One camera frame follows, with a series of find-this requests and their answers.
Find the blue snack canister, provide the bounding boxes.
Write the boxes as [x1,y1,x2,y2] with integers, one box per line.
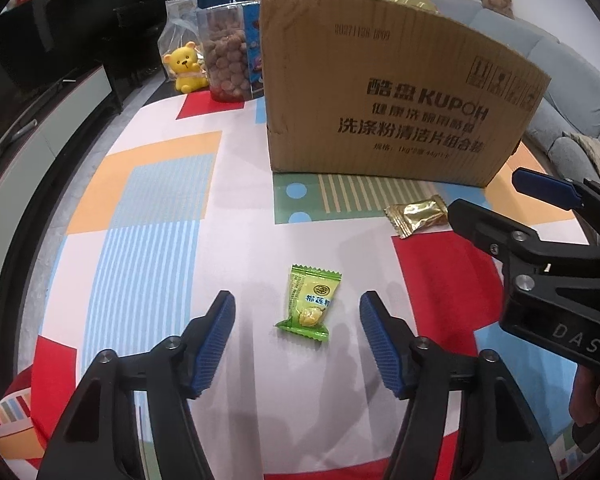
[241,2,267,99]

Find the colourful patchwork tablecloth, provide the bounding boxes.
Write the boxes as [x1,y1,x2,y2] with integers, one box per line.
[0,90,600,480]

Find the small green candy packet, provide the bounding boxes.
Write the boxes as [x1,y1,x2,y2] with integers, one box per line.
[273,264,343,342]

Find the clear plastic bag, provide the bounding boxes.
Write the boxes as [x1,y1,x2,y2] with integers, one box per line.
[157,0,201,83]

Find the brown cardboard box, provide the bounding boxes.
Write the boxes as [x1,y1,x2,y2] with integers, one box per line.
[259,0,552,190]

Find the person's right hand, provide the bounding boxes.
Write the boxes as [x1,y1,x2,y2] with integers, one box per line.
[570,366,600,436]

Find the yellow bear figure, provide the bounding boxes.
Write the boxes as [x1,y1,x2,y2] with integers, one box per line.
[162,41,210,94]

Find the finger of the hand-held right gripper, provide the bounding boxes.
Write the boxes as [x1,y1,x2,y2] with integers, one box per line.
[512,167,600,247]
[447,199,600,278]

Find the clear jar of nuts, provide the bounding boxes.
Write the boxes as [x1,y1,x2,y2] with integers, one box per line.
[196,4,251,103]

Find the brown plush toy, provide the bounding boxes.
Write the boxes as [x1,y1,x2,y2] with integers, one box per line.
[480,0,516,18]

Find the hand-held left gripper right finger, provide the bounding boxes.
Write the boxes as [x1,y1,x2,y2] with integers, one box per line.
[359,291,556,480]

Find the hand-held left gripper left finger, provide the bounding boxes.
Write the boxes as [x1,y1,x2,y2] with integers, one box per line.
[35,290,237,480]

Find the gold foil candy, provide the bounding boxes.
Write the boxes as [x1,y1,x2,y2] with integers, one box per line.
[384,194,448,238]

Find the grey corner sofa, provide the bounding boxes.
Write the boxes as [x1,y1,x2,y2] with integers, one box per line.
[430,0,600,181]

